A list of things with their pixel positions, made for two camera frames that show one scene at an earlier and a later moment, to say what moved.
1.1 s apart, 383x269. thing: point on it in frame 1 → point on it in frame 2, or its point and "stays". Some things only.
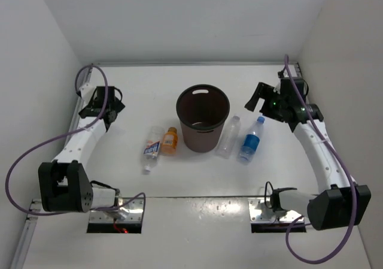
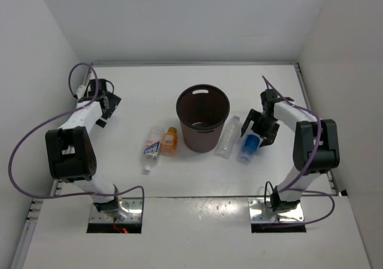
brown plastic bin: (203, 110) stays
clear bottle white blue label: (154, 137) stays
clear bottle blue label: (251, 141) stays
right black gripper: (264, 91) → (253, 115)
